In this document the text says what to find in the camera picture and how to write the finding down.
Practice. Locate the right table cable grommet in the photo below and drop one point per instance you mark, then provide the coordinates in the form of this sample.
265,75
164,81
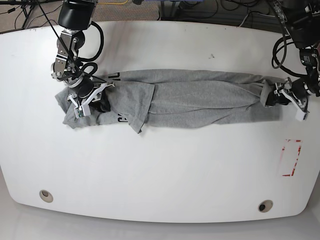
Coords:
265,206

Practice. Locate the table cable grommet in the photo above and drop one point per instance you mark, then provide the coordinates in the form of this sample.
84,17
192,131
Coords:
46,196
265,206

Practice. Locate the black tripod stand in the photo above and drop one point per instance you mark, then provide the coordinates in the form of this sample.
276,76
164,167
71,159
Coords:
24,8

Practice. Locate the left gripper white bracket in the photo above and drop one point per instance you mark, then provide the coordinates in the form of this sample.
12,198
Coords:
296,92

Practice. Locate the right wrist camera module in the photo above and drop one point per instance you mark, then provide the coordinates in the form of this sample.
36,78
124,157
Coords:
82,111

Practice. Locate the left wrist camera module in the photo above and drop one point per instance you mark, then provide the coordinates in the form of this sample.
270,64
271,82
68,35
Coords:
301,114

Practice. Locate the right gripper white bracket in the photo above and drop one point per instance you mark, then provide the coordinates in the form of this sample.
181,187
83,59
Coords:
90,93

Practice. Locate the grey T-shirt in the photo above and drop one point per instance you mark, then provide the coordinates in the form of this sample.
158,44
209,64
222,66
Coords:
179,98

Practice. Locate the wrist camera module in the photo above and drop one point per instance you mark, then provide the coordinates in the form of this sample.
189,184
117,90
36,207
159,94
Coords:
301,114
82,111

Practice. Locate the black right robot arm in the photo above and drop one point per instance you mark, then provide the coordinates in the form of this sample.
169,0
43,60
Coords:
75,17

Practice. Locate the red tape rectangle marking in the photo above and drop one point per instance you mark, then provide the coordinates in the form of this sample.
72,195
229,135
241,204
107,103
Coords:
289,157

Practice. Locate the left table cable grommet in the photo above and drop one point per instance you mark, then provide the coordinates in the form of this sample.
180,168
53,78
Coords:
46,196

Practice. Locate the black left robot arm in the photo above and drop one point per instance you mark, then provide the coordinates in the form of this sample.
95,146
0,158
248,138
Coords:
299,22

